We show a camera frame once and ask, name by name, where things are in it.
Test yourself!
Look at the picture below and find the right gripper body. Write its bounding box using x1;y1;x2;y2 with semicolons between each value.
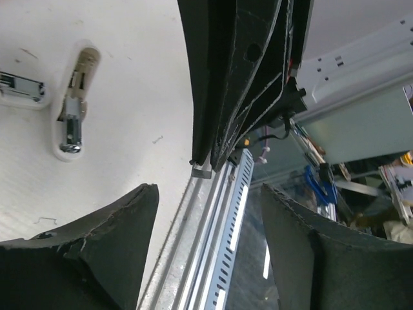
238;74;307;149

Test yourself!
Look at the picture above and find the aluminium mounting rail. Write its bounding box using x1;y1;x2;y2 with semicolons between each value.
137;162;237;309

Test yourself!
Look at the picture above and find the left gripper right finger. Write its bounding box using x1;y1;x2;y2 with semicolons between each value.
260;184;412;309

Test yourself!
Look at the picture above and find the white slotted cable duct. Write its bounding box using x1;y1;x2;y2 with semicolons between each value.
185;149;254;309

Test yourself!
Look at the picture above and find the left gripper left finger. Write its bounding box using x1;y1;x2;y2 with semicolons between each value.
1;184;159;309

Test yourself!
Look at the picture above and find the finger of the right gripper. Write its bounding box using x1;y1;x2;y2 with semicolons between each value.
178;1;237;163
211;1;314;171

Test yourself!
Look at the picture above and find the loose single staple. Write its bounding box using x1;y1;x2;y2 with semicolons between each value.
34;217;57;225

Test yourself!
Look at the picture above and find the pink white stapler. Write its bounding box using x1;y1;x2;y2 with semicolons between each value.
1;70;51;110

